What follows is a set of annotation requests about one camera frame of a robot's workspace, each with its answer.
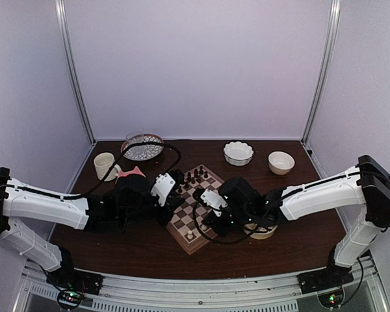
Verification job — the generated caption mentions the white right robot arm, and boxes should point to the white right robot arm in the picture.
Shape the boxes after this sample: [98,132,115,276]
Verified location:
[192,155,390,287]

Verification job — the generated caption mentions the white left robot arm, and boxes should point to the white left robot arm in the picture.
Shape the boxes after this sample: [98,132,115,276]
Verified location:
[0,167,185,289]

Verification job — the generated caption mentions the wooden chess board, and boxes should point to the wooden chess board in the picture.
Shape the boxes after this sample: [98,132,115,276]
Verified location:
[166,165,223,255]

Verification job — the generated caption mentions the pink cat ear bowl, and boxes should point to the pink cat ear bowl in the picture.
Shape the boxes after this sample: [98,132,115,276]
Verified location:
[118,166,146,178]

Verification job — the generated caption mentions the cream cat ear bowl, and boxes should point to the cream cat ear bowl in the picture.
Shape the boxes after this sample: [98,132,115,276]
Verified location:
[243,224,278,240]

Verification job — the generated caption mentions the patterned ceramic plate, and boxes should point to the patterned ceramic plate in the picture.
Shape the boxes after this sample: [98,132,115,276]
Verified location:
[120,134,163,161]

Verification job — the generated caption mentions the white ribbed mug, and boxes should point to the white ribbed mug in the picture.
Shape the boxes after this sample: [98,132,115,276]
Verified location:
[94,152,122,182]

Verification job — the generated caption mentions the white scalloped bowl black rim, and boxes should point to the white scalloped bowl black rim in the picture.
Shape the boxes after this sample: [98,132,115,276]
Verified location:
[223,141,254,166]

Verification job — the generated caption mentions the plain white round bowl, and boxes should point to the plain white round bowl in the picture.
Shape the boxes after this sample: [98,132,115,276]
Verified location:
[268,151,295,176]

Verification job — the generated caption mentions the clear drinking glass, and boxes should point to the clear drinking glass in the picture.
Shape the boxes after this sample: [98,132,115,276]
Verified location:
[126,131,144,144]

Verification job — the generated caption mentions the aluminium front rail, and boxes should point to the aluminium front rail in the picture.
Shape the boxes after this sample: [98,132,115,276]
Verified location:
[14,255,381,312]

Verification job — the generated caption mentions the aluminium frame post right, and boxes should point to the aluminium frame post right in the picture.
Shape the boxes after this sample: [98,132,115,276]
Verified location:
[301,0,341,146]

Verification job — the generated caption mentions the aluminium frame post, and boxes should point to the aluminium frame post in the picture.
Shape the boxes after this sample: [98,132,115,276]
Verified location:
[55,0,96,145]
[301,0,341,146]

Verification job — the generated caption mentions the aluminium frame post left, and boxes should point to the aluminium frame post left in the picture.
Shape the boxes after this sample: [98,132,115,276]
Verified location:
[55,0,96,145]

